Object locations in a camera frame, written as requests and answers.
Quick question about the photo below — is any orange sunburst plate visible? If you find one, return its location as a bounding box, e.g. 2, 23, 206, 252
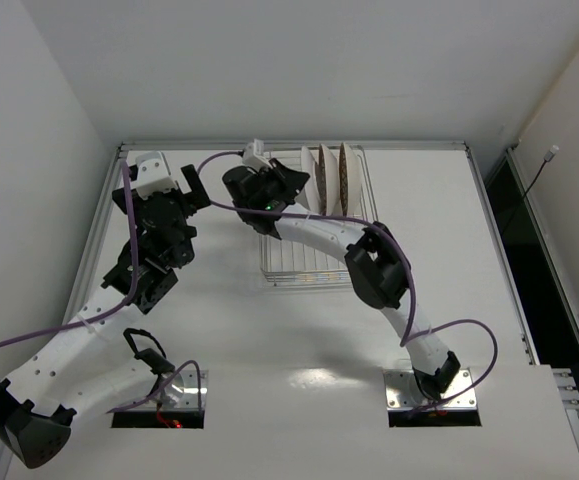
298, 146, 321, 213

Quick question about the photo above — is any floral brown-rim plate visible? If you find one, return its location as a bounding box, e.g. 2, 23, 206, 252
338, 143, 362, 216
318, 144, 340, 215

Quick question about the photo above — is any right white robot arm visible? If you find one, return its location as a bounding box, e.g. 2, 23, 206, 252
222, 159, 460, 401

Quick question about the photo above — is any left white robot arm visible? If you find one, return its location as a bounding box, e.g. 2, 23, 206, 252
0, 156, 210, 469

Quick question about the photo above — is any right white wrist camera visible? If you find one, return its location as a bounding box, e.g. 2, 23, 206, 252
242, 139, 270, 172

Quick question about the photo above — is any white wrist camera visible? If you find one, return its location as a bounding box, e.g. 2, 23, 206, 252
242, 139, 270, 172
132, 151, 177, 200

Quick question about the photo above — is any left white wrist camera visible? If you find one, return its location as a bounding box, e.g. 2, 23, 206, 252
132, 151, 177, 200

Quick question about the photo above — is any wire dish rack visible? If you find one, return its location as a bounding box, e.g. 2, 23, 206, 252
258, 144, 378, 288

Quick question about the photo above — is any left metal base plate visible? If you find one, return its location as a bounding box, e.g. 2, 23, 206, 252
111, 369, 209, 413

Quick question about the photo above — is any metal base plate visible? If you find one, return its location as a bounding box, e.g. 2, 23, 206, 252
111, 369, 209, 413
383, 369, 478, 413

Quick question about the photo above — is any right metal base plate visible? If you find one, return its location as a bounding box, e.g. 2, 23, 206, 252
383, 369, 478, 413

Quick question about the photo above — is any black wall cable with plug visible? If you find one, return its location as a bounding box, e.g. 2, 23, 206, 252
493, 144, 560, 236

